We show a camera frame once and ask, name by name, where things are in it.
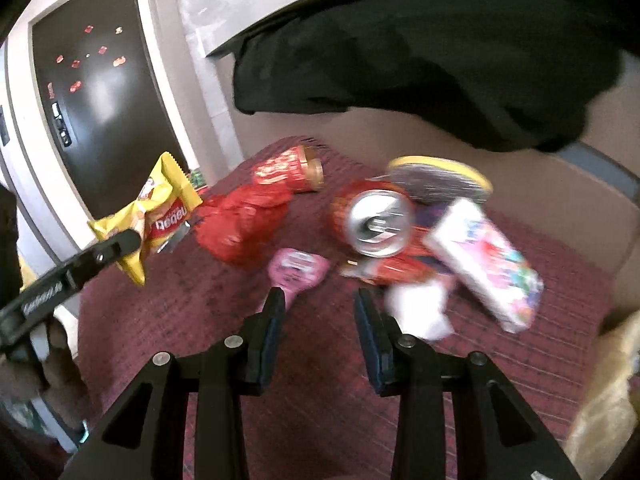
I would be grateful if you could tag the black door with red stickers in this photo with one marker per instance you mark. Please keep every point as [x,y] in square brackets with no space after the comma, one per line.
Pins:
[110,110]

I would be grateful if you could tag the trash bin with beige bag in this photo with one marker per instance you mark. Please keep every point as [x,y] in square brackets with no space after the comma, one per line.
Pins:
[610,400]

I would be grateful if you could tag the yellow snack packet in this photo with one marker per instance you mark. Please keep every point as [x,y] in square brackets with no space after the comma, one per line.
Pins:
[160,200]

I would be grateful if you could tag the red plaid blanket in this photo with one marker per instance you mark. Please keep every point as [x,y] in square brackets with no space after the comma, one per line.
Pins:
[310,410]

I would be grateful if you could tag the red and gold paper cup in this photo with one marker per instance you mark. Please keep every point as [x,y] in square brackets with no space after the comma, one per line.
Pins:
[287,172]

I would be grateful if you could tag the green and red packet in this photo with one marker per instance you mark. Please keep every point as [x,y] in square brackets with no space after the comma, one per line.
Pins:
[198,180]

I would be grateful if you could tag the pink pouch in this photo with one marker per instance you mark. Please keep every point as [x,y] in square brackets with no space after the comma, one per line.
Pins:
[297,267]

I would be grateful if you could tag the black cloth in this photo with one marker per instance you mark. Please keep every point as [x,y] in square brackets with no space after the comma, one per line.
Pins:
[425,60]

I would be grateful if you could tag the crumpled white tissue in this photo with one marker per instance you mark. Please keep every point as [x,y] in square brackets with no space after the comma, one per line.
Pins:
[417,307]

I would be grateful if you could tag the crumpled red plastic bag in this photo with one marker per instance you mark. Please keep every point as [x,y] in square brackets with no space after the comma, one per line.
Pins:
[240,225]

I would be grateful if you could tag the red soda can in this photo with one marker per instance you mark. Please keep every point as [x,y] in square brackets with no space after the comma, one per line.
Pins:
[375,220]

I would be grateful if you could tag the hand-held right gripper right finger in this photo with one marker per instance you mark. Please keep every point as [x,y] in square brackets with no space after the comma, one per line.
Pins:
[372,355]

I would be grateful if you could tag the red foil snack wrapper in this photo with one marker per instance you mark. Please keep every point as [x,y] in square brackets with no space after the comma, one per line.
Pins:
[395,267]

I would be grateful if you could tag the white colourful snack box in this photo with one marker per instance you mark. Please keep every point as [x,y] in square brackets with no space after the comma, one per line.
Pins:
[485,265]

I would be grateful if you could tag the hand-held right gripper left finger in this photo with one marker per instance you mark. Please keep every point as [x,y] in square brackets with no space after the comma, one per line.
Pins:
[271,352]

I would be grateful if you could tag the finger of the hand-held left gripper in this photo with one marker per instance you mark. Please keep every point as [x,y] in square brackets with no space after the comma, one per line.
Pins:
[112,250]

